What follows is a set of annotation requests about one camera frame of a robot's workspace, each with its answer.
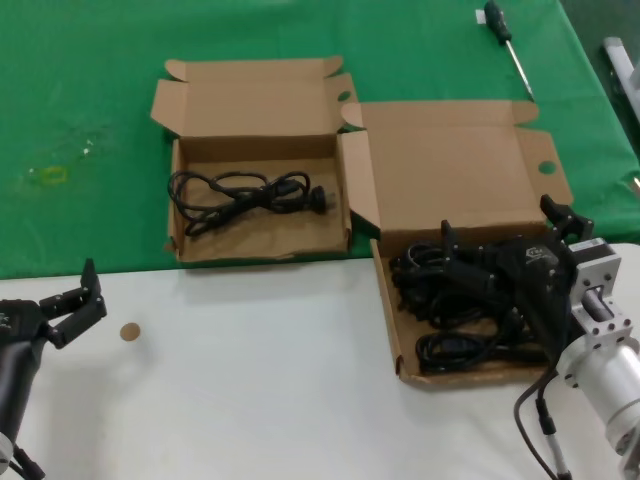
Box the right arm brown cable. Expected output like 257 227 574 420
512 349 574 480

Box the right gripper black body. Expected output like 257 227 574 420
496 235 580 359

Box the dark-handled screwdriver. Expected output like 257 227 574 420
483 0 536 101

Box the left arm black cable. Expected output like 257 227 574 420
7 443 47 480

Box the empty-lidded brown cardboard box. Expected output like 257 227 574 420
149 54 360 264

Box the white metal bar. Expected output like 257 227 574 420
602 36 640 126

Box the brown cardboard box with cords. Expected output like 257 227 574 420
339 99 575 387

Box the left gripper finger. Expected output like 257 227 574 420
38 258 104 315
48 298 108 350

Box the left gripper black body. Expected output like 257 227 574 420
0 298 52 351

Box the green tablecloth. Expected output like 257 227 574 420
0 0 640 281

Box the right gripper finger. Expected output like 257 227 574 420
539 193 596 246
440 218 502 302

